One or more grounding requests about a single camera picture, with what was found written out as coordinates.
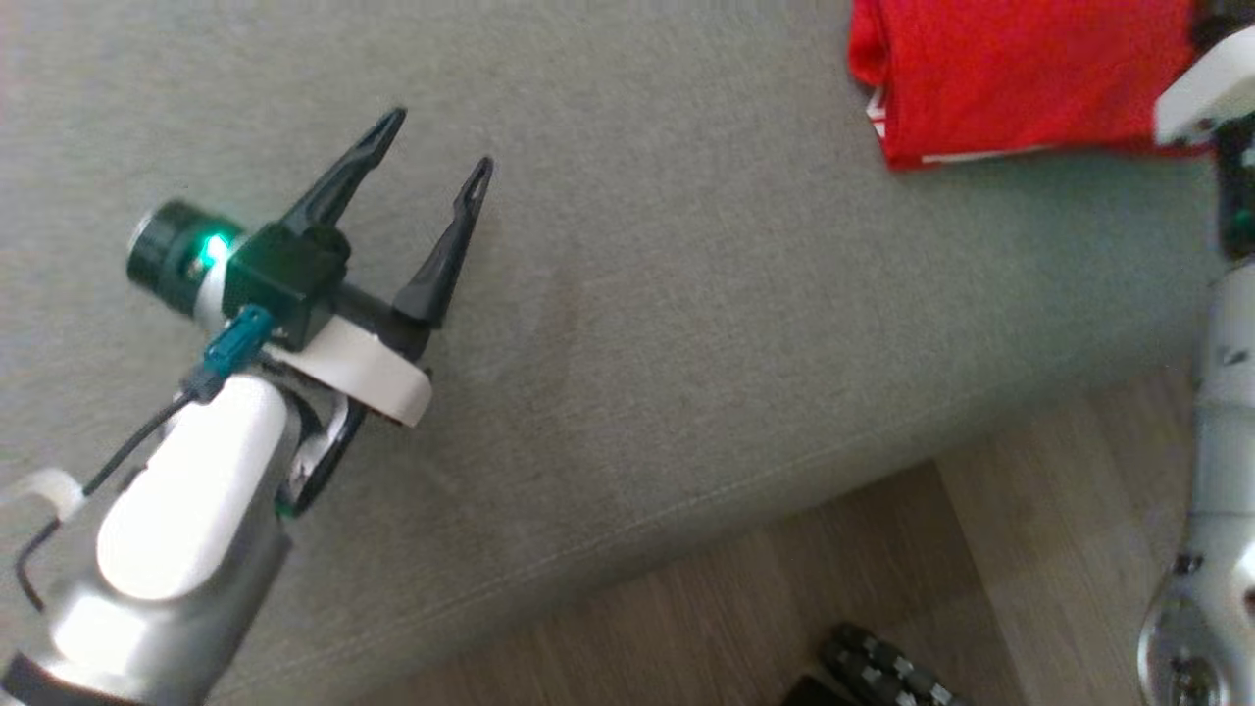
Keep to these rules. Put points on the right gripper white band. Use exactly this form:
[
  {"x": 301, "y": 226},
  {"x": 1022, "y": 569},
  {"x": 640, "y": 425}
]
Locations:
[{"x": 1226, "y": 88}]

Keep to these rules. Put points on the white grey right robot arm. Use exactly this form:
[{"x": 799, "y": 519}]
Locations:
[{"x": 1221, "y": 441}]

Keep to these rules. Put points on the grey sofa chaise seat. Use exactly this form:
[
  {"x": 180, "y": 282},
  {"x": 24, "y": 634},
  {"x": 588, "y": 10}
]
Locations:
[{"x": 686, "y": 294}]

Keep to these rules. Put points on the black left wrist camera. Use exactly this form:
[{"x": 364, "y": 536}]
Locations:
[{"x": 284, "y": 279}]

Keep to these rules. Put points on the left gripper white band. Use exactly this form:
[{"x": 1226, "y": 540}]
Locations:
[{"x": 373, "y": 373}]

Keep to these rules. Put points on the red and white basketball jersey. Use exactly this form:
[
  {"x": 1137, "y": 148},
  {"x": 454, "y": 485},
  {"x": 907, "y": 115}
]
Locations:
[{"x": 1020, "y": 69}]

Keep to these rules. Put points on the black treaded robot wheel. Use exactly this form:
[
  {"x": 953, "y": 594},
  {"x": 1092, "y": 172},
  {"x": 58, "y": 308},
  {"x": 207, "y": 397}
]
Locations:
[{"x": 873, "y": 667}]

